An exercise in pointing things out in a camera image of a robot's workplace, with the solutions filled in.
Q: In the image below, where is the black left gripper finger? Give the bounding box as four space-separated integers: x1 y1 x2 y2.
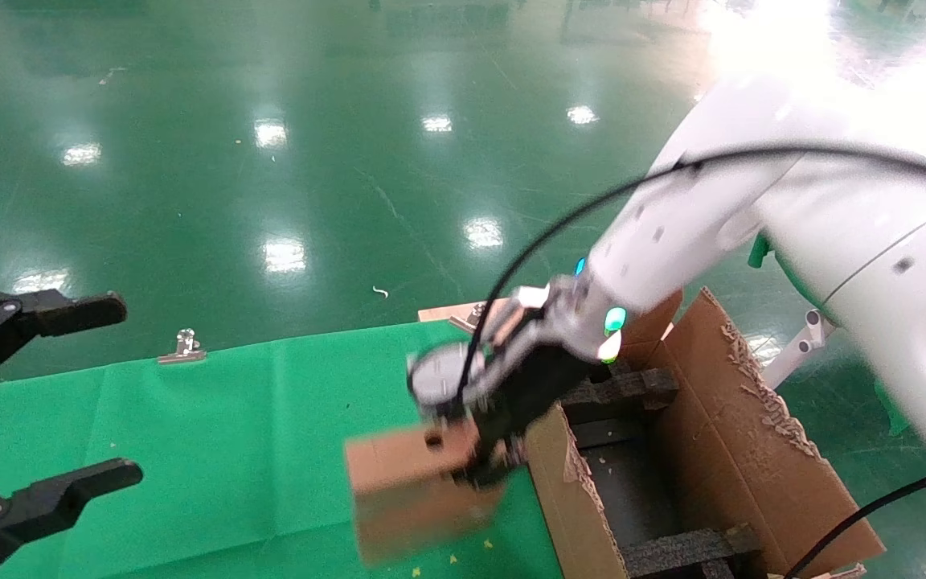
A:
0 287 129 398
0 458 145 579

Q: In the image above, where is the dark foam carton liner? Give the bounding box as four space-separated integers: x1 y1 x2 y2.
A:
580 442 685 548

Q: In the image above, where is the large open cardboard carton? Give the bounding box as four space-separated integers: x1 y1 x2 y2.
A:
522 287 887 579

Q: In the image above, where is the large green table cloth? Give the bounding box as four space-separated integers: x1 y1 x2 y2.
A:
0 320 564 579

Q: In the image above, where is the silver metal binder clip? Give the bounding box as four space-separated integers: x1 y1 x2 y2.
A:
159 328 208 366
449 303 490 332

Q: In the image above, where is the small cardboard box with hole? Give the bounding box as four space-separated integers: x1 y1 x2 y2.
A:
343 423 509 569

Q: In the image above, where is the white metal strut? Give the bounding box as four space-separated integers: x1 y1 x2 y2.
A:
759 309 835 392

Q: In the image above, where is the light wooden board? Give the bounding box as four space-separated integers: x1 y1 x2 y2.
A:
418 298 514 324

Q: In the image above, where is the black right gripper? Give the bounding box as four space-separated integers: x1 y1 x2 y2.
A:
452 322 594 491

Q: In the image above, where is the black floor cable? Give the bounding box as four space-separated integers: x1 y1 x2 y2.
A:
783 469 926 579

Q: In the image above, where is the white round wrist camera housing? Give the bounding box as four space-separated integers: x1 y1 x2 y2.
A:
407 342 486 421

